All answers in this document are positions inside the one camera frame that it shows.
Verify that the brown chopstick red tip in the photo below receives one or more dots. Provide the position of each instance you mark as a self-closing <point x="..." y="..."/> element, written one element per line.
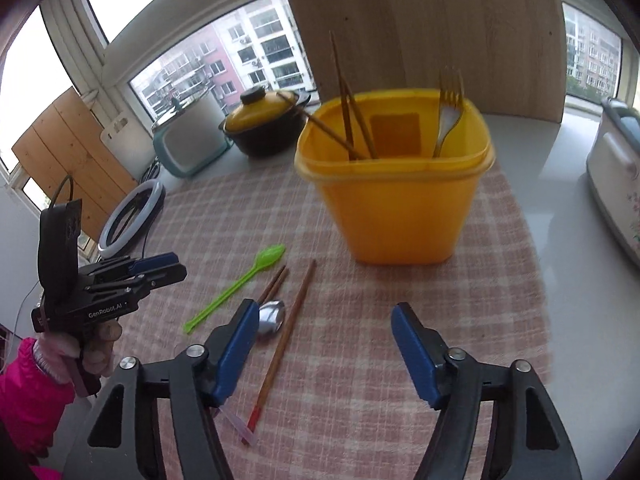
<point x="282" y="345"/>

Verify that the metal fork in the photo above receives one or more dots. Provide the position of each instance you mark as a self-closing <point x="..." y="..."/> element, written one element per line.
<point x="450" y="104"/>

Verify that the teal white rice cooker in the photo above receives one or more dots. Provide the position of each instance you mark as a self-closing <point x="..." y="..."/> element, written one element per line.
<point x="189" y="138"/>

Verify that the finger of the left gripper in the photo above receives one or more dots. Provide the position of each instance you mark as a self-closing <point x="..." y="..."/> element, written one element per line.
<point x="165" y="275"/>
<point x="150" y="264"/>

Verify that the pink plaid cloth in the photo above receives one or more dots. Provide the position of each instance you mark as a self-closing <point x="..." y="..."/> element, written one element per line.
<point x="343" y="405"/>

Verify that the left hand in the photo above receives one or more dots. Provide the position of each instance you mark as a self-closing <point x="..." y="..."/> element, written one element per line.
<point x="52" y="349"/>

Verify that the green plastic spoon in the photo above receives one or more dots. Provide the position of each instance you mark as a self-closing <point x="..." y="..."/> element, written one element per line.
<point x="263" y="260"/>

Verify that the wooden slat panel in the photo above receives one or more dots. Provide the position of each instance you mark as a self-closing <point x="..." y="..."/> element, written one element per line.
<point x="65" y="139"/>

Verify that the yellow plastic container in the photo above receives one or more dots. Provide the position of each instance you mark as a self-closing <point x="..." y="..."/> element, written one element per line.
<point x="406" y="206"/>

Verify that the floral white slow cooker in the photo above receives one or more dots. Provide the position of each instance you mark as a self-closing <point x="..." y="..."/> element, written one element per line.
<point x="613" y="173"/>

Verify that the white ring light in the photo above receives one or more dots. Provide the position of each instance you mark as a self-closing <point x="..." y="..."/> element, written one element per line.
<point x="131" y="219"/>

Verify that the metal spoon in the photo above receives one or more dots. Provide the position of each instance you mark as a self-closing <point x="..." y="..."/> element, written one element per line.
<point x="271" y="318"/>

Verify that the pink sleeve forearm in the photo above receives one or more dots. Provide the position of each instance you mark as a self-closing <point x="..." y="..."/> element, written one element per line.
<point x="32" y="405"/>

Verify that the brown chopstick horizontal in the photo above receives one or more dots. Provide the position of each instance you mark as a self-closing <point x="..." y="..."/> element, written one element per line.
<point x="348" y="146"/>

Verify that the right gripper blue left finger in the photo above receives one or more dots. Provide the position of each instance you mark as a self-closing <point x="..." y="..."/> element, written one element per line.
<point x="120" y="438"/>

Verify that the wooden board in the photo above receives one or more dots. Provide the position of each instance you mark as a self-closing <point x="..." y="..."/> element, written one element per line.
<point x="511" y="53"/>

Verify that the white cutting board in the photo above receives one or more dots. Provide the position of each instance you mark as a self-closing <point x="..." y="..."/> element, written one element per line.
<point x="130" y="143"/>

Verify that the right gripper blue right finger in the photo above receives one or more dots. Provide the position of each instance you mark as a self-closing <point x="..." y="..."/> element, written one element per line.
<point x="527" y="438"/>

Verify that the clear plastic spoon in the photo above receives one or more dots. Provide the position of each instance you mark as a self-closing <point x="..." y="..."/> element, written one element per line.
<point x="240" y="427"/>

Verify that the yellow lid black pot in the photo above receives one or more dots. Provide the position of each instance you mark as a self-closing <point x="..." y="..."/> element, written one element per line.
<point x="266" y="122"/>

